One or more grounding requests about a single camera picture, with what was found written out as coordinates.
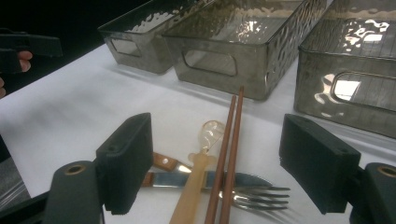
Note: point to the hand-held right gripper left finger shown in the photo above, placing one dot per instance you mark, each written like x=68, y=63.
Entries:
x=124, y=161

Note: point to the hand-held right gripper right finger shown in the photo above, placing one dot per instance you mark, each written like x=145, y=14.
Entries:
x=317, y=161

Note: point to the smoky clear bin with cutlery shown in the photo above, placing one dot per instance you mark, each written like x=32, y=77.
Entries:
x=311, y=77

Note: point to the brown wooden chopstick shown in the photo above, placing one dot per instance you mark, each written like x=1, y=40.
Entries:
x=234, y=146
x=223, y=155

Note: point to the smoky clear bin with chopsticks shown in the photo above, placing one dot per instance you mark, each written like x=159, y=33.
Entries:
x=146, y=60

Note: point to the smoky clear bin with spoon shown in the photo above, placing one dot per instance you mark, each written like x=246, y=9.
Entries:
x=249, y=84

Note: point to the metal floor rail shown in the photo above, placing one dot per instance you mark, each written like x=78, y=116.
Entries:
x=12, y=199

